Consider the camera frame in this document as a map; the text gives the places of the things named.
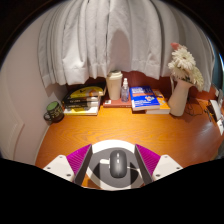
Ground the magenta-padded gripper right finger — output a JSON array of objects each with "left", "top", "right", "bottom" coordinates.
[{"left": 134, "top": 143, "right": 184, "bottom": 186}]

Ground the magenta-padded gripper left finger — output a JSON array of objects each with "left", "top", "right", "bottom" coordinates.
[{"left": 43, "top": 143, "right": 94, "bottom": 187}]

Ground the dark grey computer mouse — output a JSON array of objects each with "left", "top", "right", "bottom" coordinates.
[{"left": 109, "top": 149, "right": 128, "bottom": 179}]

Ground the white and grey mouse pad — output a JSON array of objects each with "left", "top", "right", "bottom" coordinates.
[{"left": 83, "top": 139, "right": 147, "bottom": 191}]

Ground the dark mug with green inside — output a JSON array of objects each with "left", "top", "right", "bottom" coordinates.
[{"left": 43, "top": 100, "right": 65, "bottom": 124}]

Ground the white and yellow book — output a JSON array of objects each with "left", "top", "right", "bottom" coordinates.
[{"left": 63, "top": 105, "right": 100, "bottom": 117}]

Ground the orange book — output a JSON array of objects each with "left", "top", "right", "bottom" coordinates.
[{"left": 144, "top": 89, "right": 172, "bottom": 115}]

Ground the white panelled door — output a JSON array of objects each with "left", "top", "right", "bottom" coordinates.
[{"left": 0, "top": 74, "right": 26, "bottom": 160}]

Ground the small white flat device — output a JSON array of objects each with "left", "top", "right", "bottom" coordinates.
[{"left": 216, "top": 118, "right": 224, "bottom": 136}]

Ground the white pitcher vase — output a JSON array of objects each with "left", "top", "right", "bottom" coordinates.
[{"left": 167, "top": 76, "right": 194, "bottom": 117}]

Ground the blue book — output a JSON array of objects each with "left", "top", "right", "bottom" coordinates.
[{"left": 129, "top": 85, "right": 161, "bottom": 112}]

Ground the yellow and black book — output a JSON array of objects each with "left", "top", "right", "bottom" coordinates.
[{"left": 68, "top": 83, "right": 108, "bottom": 100}]

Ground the red-brown book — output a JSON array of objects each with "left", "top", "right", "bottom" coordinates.
[{"left": 102, "top": 94, "right": 134, "bottom": 109}]

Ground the clear spray bottle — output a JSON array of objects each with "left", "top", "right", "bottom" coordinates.
[{"left": 120, "top": 77, "right": 130, "bottom": 103}]

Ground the cream tumbler with lid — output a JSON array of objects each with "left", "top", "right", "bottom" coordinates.
[{"left": 105, "top": 69, "right": 124, "bottom": 101}]

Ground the white flower bouquet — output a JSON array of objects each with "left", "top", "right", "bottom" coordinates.
[{"left": 167, "top": 42, "right": 205, "bottom": 92}]

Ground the white pleated curtain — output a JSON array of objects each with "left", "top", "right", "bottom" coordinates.
[{"left": 37, "top": 0, "right": 216, "bottom": 93}]

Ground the black cable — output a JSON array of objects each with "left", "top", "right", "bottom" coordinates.
[{"left": 184, "top": 98, "right": 214, "bottom": 123}]

